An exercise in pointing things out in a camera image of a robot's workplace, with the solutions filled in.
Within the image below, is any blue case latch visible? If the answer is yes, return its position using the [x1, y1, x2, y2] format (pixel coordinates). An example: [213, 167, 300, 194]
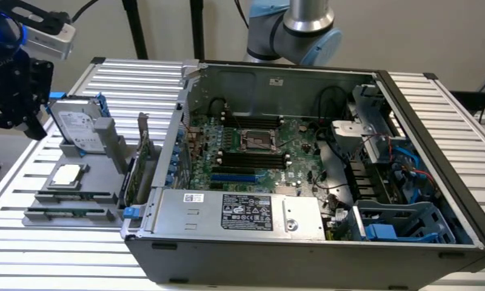
[123, 205, 141, 221]

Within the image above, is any black open PC case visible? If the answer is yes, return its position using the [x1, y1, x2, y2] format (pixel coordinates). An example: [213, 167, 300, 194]
[120, 59, 485, 286]

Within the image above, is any metal CPU socket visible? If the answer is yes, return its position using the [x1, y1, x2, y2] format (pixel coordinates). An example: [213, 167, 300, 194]
[236, 128, 285, 152]

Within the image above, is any blue data wire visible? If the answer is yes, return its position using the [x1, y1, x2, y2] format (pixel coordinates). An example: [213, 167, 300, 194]
[388, 144, 439, 204]

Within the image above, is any grey parts rack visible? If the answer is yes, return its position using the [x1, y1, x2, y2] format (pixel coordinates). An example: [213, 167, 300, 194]
[21, 117, 164, 229]

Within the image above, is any black tripod leg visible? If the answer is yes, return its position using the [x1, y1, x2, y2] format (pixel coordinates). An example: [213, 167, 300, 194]
[191, 0, 208, 60]
[120, 0, 149, 60]

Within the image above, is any green motherboard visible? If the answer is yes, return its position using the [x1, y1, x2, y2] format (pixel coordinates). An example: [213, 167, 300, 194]
[180, 114, 333, 198]

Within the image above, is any green RAM stick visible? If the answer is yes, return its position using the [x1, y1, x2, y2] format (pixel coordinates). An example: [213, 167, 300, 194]
[37, 190, 116, 203]
[27, 207, 109, 219]

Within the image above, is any black flat plate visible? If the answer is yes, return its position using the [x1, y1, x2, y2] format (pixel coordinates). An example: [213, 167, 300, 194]
[448, 90, 485, 113]

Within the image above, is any silver CPU chip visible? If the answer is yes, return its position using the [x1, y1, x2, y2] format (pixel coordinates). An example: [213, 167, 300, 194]
[48, 164, 85, 191]

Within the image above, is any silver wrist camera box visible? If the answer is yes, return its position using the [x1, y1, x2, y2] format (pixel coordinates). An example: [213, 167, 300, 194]
[23, 11, 79, 62]

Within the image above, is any silver hard disk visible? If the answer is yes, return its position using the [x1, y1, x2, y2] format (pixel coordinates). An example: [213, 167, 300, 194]
[48, 95, 108, 153]

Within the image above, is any blue plastic disk bay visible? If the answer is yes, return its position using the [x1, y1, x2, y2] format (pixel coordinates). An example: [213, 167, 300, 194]
[351, 199, 459, 244]

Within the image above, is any green graphics card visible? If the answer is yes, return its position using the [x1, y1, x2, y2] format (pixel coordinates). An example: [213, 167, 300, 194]
[120, 111, 157, 210]

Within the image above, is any black looped wire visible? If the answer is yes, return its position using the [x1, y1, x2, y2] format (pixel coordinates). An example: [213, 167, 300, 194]
[208, 97, 229, 117]
[316, 85, 351, 122]

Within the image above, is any black camera cable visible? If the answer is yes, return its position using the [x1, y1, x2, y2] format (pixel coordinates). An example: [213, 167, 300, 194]
[69, 0, 103, 22]

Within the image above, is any blue hard disk caddy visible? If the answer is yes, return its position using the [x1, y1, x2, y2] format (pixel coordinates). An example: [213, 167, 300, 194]
[47, 90, 112, 122]

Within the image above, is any black RAM slot bank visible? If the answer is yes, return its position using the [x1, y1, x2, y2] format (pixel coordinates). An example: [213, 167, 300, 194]
[223, 114, 283, 130]
[217, 150, 289, 168]

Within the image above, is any grey metal drive cage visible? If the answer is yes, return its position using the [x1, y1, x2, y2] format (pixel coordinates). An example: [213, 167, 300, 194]
[331, 84, 407, 165]

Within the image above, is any silver power supply unit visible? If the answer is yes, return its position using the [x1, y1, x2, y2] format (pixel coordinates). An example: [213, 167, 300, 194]
[152, 189, 329, 242]

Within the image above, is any black fan shroud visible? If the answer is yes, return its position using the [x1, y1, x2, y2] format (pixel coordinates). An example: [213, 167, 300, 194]
[343, 156, 391, 202]

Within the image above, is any red thin wire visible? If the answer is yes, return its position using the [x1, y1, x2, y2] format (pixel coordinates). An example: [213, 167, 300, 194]
[361, 132, 393, 153]

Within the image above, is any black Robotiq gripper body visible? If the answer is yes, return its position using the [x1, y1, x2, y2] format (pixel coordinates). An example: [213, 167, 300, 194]
[0, 12, 56, 127]

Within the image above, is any black expansion slot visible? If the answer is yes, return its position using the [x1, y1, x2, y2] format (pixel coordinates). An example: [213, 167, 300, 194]
[211, 166, 257, 175]

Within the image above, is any blue expansion slot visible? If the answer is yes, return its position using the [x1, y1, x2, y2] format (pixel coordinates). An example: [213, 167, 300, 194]
[209, 173, 260, 184]

